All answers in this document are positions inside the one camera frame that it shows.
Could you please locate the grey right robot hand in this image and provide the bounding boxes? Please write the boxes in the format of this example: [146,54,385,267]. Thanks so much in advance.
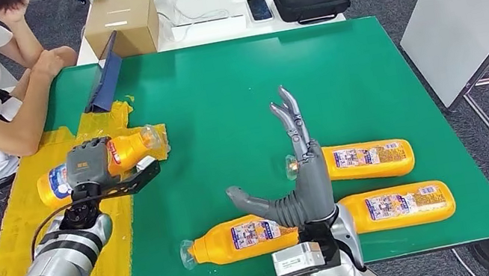
[209,79,341,239]

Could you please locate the person's left hand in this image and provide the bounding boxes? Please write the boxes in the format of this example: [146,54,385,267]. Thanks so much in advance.
[0,0,35,28]

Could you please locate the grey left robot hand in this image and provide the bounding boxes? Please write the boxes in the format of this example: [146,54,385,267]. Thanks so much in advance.
[59,135,118,191]

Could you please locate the person's right hand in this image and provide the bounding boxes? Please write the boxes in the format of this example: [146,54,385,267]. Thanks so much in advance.
[27,47,68,86]

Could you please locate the orange detergent bottle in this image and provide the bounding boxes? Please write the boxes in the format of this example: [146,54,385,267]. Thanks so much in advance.
[29,122,173,212]
[336,176,459,239]
[176,206,303,272]
[283,131,419,197]

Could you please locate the dark blue folder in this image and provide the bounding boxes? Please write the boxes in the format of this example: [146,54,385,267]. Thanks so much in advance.
[72,30,132,117]

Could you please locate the brown cardboard box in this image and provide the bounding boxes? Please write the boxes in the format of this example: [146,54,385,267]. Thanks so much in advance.
[79,0,165,66]

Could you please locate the yellow taped sheet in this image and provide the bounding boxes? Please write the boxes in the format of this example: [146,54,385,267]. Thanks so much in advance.
[0,93,194,276]

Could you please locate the green table mat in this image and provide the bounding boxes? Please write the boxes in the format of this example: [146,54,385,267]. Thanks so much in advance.
[34,0,489,276]

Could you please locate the smartphone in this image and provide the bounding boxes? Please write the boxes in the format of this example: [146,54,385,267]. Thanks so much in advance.
[245,0,275,25]

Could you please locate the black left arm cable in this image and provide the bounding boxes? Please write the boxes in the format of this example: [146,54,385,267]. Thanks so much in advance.
[22,194,111,260]

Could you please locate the black left camera bracket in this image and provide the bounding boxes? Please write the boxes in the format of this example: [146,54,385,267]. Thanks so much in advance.
[75,159,165,206]

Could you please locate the black camera bracket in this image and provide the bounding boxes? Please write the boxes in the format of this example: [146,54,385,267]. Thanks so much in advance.
[75,159,165,206]
[297,218,343,271]

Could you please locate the black right camera bracket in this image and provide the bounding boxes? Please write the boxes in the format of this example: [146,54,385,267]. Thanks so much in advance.
[297,218,343,271]

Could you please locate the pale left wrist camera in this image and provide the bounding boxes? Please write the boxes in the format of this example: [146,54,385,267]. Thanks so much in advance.
[135,154,159,173]

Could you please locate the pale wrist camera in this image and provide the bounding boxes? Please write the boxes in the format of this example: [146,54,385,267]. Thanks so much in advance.
[271,240,328,276]
[135,154,159,173]

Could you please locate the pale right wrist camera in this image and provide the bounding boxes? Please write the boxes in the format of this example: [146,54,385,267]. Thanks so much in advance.
[271,240,328,276]

